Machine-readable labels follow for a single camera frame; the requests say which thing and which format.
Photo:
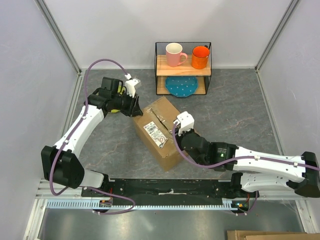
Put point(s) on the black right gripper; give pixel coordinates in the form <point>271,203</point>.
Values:
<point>179,137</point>

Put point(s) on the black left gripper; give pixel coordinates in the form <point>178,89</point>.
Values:
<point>127,111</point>

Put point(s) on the brown cardboard express box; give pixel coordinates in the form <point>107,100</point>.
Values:
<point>154,128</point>

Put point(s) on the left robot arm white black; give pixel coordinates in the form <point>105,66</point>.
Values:
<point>60,162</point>

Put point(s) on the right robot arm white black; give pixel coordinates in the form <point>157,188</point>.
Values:
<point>252,170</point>

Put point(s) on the blue dotted plate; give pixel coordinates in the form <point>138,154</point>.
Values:
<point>181,86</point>

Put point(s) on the pink mug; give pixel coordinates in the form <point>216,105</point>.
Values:
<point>175,55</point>

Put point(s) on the orange mug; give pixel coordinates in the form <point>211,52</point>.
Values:
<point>200,55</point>

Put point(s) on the cardboard sheet corner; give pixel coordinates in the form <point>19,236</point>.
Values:
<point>269,235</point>

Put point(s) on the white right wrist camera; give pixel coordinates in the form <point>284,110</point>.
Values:
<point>184,122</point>

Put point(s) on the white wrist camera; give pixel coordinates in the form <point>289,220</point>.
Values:
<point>131,86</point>
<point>184,122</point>

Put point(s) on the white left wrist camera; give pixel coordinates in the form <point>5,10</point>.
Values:
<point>131,86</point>

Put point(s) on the black wire wooden shelf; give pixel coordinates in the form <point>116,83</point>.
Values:
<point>162,70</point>

